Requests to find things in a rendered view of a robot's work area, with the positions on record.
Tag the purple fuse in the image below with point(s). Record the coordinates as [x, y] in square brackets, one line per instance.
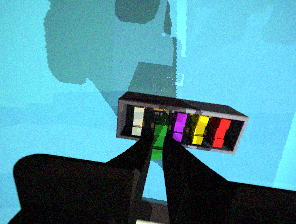
[179, 119]

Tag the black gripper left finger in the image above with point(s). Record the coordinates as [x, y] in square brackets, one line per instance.
[114, 188]

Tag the green fuse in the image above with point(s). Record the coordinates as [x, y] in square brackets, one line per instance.
[160, 128]

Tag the cream shallow square tray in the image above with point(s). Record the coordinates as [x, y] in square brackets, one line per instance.
[153, 213]

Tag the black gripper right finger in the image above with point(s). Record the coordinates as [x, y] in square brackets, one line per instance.
[196, 194]

